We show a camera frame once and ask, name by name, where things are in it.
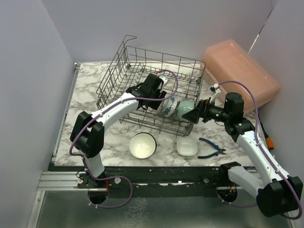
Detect mint green ceramic bowl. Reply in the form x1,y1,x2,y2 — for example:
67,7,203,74
176,100,194,121

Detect white bowl with dark rim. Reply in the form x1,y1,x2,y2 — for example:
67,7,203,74
129,133,157,159

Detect lime green square bowl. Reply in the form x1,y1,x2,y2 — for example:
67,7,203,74
176,136,198,156

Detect aluminium extrusion frame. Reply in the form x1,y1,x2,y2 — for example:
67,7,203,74
37,171,78,191

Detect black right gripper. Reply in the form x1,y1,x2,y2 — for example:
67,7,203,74
182,97,231,124

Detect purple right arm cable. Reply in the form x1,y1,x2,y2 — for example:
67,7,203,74
212,80,304,219

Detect grey wire dish rack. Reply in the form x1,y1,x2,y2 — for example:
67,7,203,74
96,35,205,136

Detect white blue floral bowl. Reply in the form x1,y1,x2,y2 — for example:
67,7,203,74
161,96,178,117

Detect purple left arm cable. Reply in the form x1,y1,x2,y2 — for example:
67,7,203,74
69,69,179,209

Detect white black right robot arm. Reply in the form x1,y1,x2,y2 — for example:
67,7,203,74
182,92,303,219

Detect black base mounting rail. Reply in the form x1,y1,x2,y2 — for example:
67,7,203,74
47,165,262,199

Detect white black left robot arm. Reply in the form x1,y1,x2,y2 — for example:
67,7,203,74
70,73,168,188

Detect orange black tool handle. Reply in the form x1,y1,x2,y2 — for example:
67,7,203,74
265,133,274,150

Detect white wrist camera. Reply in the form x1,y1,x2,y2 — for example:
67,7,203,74
208,84,221,103
158,73,168,89

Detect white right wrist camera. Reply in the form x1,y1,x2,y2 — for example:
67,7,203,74
208,84,221,103

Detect pink translucent plastic storage box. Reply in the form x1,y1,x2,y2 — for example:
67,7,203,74
201,39,280,107

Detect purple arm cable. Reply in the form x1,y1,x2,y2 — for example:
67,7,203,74
212,80,304,219
69,69,179,209

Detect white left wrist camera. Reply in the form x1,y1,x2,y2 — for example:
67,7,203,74
158,73,168,89

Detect blue handled pliers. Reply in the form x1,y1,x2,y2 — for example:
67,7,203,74
198,137,228,159

